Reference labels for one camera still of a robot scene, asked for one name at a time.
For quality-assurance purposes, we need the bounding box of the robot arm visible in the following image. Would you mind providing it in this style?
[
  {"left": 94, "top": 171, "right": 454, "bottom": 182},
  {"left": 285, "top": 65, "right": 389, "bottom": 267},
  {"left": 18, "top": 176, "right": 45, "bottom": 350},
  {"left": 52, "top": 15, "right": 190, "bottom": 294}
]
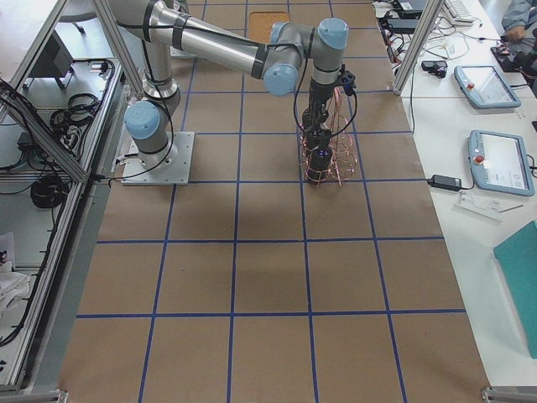
[{"left": 109, "top": 1, "right": 355, "bottom": 181}]

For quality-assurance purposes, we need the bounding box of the teach pendant near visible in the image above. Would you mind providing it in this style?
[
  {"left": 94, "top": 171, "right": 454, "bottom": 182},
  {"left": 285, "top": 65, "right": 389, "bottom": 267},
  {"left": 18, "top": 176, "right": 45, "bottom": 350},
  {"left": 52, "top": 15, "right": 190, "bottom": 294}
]
[{"left": 467, "top": 129, "right": 535, "bottom": 196}]

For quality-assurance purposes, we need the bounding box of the operator hand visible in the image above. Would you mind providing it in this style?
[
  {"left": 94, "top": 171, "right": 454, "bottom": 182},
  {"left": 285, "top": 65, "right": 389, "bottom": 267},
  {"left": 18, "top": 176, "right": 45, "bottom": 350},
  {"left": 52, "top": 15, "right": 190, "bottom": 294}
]
[{"left": 503, "top": 25, "right": 525, "bottom": 42}]

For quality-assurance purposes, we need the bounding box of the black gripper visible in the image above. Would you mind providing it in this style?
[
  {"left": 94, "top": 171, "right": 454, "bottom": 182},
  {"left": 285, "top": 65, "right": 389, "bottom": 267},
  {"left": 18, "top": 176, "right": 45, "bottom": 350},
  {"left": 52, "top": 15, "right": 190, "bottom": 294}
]
[{"left": 306, "top": 78, "right": 334, "bottom": 112}]

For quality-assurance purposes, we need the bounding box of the teach pendant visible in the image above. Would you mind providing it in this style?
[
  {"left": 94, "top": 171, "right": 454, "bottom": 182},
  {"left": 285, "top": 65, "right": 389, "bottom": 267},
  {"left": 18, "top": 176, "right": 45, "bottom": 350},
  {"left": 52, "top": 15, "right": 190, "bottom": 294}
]
[
  {"left": 454, "top": 65, "right": 521, "bottom": 109},
  {"left": 467, "top": 129, "right": 535, "bottom": 196}
]

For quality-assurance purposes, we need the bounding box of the aluminium frame post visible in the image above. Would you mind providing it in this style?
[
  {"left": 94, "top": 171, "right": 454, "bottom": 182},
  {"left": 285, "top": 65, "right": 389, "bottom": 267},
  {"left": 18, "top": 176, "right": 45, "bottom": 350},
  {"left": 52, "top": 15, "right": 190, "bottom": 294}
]
[{"left": 392, "top": 0, "right": 443, "bottom": 96}]

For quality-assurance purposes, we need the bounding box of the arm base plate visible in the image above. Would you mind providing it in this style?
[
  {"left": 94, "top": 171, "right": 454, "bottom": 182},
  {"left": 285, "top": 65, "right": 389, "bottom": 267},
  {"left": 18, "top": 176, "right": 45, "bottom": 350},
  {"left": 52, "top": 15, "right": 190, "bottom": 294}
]
[{"left": 121, "top": 131, "right": 195, "bottom": 186}]

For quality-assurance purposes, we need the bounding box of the wooden tray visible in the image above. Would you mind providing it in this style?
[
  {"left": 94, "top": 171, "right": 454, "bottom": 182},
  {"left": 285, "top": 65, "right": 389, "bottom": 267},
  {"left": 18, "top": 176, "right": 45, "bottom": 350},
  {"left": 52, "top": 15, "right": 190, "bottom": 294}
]
[{"left": 248, "top": 11, "right": 290, "bottom": 43}]

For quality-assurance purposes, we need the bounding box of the black power adapter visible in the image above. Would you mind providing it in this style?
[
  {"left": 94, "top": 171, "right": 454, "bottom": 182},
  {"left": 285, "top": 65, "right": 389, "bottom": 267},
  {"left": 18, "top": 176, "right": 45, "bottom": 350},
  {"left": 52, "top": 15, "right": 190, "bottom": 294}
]
[{"left": 427, "top": 175, "right": 462, "bottom": 191}]

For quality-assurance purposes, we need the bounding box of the copper wire bottle basket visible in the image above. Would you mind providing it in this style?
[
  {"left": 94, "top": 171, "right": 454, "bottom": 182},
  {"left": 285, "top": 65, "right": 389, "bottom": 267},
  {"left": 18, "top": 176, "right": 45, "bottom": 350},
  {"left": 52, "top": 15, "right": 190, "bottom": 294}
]
[{"left": 300, "top": 88, "right": 357, "bottom": 186}]

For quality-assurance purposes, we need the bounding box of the teach pendant far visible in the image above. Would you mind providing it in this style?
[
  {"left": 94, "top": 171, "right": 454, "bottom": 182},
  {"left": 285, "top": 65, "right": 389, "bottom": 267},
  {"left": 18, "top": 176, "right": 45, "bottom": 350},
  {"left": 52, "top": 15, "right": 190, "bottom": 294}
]
[{"left": 454, "top": 65, "right": 521, "bottom": 109}]

